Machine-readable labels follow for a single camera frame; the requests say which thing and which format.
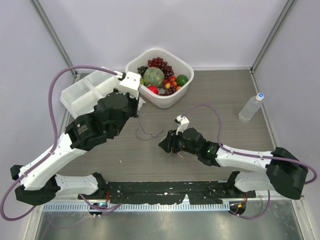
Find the cherries cluster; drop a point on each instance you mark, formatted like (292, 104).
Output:
(169, 87)

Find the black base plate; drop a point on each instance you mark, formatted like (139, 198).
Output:
(170, 192)

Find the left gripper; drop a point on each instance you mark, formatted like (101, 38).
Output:
(135, 102)

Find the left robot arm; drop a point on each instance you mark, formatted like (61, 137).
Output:
(41, 182)

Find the slotted cable duct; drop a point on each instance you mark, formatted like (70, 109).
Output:
(81, 206)

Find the red grapes bunch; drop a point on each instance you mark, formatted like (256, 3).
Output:
(163, 65)

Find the green lime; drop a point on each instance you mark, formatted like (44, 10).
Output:
(181, 80)

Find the dark grapes bunch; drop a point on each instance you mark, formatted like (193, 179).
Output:
(142, 69)

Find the white compartment tray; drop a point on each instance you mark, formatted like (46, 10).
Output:
(96, 94)

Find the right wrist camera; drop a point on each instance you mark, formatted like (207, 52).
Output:
(182, 123)

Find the red apple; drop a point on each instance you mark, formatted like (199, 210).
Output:
(153, 89)

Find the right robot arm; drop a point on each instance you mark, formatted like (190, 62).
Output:
(276, 170)

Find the white fruit basket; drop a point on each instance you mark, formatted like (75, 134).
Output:
(179, 67)

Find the green melon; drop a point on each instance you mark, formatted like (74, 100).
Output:
(153, 76)

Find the clear water bottle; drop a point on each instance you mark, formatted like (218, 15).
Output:
(251, 107)

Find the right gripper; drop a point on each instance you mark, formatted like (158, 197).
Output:
(171, 141)

